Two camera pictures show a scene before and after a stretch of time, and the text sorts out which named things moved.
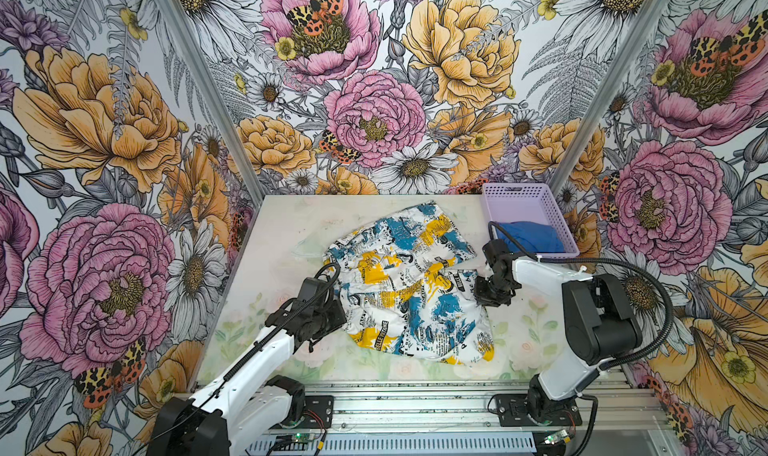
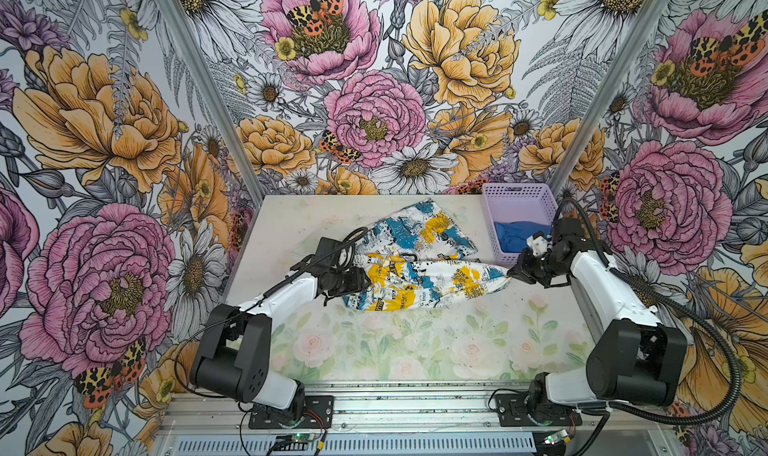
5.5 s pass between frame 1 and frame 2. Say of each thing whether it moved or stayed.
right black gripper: moved
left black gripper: moved
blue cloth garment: stayed
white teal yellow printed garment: moved
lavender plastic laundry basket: stayed
